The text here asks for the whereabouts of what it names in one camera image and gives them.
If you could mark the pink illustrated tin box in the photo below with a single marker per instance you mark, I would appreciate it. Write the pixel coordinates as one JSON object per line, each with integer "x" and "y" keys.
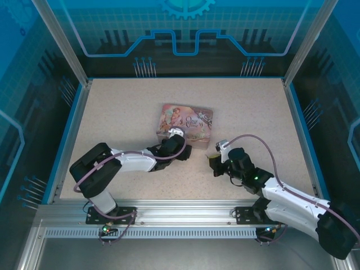
{"x": 194, "y": 123}

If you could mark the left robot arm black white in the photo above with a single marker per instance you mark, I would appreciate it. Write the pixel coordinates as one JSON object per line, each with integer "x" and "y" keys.
{"x": 132, "y": 163}

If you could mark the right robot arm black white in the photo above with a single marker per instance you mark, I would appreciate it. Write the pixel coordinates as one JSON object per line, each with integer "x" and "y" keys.
{"x": 292, "y": 197}

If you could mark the grey metal lower shelf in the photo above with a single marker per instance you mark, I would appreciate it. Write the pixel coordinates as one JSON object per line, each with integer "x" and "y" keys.
{"x": 182, "y": 254}

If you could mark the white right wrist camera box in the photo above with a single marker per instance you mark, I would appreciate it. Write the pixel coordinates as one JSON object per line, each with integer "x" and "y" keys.
{"x": 223, "y": 149}

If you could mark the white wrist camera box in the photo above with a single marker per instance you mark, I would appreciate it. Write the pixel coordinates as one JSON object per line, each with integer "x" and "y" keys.
{"x": 223, "y": 149}
{"x": 177, "y": 131}

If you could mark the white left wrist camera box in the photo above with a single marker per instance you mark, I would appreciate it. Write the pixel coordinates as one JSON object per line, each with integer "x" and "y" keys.
{"x": 177, "y": 131}

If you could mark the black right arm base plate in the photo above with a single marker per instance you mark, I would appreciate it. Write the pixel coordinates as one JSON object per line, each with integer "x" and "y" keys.
{"x": 244, "y": 215}

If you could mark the aluminium profile cross rail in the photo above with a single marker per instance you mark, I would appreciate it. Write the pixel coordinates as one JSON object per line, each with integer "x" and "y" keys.
{"x": 182, "y": 211}

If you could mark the aluminium table side rail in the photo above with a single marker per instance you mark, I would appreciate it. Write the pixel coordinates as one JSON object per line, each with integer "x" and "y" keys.
{"x": 70, "y": 126}
{"x": 308, "y": 140}

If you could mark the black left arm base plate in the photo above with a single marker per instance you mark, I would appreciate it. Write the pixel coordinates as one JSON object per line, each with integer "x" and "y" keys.
{"x": 126, "y": 215}

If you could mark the aluminium frame post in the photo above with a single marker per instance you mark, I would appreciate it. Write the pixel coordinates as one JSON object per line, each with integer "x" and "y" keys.
{"x": 63, "y": 42}
{"x": 308, "y": 42}

